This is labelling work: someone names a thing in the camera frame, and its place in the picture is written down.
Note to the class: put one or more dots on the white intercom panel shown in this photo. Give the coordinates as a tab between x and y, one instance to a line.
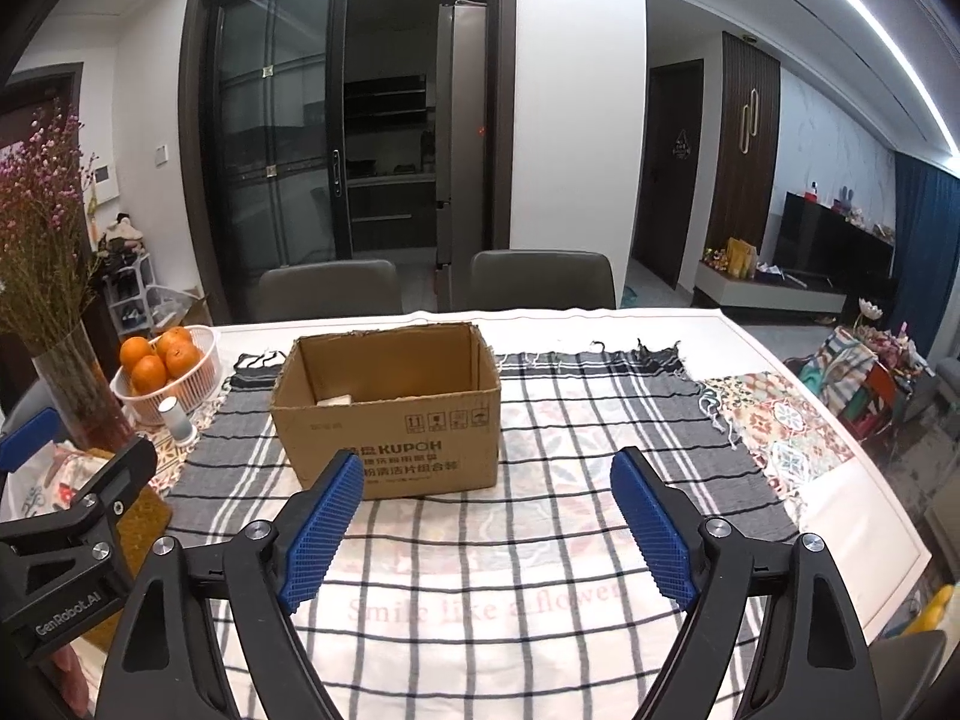
105	182

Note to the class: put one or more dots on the black white checked tablecloth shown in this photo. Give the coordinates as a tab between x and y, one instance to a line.
525	540

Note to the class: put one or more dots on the white shoe rack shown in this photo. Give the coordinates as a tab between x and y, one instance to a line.
127	300

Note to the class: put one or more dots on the blue curtain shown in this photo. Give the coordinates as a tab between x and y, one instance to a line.
926	255

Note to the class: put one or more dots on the woven straw mat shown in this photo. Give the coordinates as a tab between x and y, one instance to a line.
146	525

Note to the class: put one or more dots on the yellow gift bag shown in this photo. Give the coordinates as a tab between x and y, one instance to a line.
741	259

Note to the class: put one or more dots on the floral patterned placemat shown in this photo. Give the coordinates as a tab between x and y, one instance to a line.
176	457
780	427

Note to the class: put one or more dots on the white television cabinet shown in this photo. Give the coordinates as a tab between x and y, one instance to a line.
772	296

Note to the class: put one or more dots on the silver refrigerator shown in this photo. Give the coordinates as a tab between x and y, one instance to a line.
457	127

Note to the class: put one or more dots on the brown cardboard box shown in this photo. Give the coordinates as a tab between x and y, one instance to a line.
420	427

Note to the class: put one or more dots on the colourful patterned cloth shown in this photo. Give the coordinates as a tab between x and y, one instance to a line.
844	375

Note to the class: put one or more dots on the grey dining chair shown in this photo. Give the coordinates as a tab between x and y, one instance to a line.
907	675
326	289
544	281

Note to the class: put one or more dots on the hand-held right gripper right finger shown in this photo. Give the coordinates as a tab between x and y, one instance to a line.
652	532

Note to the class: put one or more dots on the white cylindrical speaker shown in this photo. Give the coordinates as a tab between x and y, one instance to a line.
177	420

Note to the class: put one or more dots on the dark slatted wall panel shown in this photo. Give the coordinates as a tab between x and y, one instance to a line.
731	187

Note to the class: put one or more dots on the dried pink flowers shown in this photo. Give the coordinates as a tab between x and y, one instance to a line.
37	240

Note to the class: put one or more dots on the dark wooden door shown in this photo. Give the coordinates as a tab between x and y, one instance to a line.
667	202

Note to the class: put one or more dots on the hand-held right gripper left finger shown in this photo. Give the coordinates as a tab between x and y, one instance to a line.
319	532

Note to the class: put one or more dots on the glass vase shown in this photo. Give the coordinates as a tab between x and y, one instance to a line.
79	397

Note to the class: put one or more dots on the orange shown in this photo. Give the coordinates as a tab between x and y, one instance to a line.
135	354
148	375
182	360
176	337

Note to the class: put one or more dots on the black television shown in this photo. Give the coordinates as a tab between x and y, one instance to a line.
832	247

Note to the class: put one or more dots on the white printed bag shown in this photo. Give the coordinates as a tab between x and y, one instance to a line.
52	469

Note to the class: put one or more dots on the yellow toy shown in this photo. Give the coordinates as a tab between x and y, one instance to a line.
934	607

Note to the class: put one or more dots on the white fruit basket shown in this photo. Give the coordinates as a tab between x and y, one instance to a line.
187	394

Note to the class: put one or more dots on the dark sliding glass door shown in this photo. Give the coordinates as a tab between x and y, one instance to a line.
277	127

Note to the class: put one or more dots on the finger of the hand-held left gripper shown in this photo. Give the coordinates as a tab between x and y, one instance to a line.
112	474
30	439

